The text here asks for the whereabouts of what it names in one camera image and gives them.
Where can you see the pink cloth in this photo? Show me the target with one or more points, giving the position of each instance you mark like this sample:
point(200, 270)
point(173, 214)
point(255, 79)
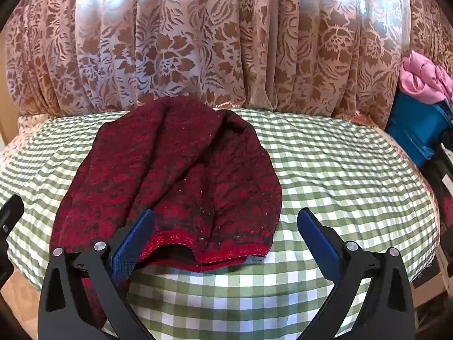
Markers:
point(424, 78)

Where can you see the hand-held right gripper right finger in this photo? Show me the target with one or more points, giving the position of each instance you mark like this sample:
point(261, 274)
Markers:
point(318, 241)

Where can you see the black box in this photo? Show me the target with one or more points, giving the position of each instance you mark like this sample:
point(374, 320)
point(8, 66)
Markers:
point(442, 198)

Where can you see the brown floral curtain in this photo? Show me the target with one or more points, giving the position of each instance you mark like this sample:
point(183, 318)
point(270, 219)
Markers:
point(212, 42)

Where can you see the dark red knitted garment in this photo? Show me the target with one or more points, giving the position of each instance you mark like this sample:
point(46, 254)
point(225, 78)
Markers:
point(184, 170)

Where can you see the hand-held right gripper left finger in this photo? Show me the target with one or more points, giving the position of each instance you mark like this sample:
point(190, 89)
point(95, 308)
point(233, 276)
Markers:
point(136, 241)

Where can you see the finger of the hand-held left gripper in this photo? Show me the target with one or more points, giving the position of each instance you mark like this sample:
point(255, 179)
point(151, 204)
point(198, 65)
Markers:
point(10, 216)

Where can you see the blue container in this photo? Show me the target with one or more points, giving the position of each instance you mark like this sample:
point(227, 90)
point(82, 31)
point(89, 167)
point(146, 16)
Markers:
point(410, 127)

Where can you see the green checked bed sheet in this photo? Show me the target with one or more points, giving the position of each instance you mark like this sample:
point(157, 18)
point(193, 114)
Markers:
point(339, 170)

